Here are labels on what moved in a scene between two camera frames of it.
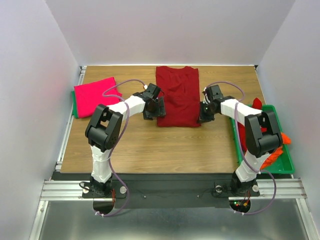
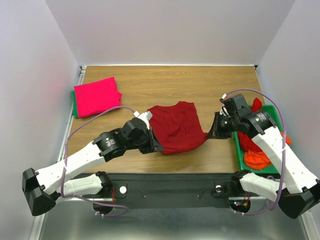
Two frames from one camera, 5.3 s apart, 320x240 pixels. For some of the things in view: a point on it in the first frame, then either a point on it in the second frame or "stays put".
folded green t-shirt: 74,111 stays put
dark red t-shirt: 180,87 to 177,126
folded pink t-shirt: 88,96 stays put
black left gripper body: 154,111 to 145,144
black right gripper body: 202,117 to 218,126
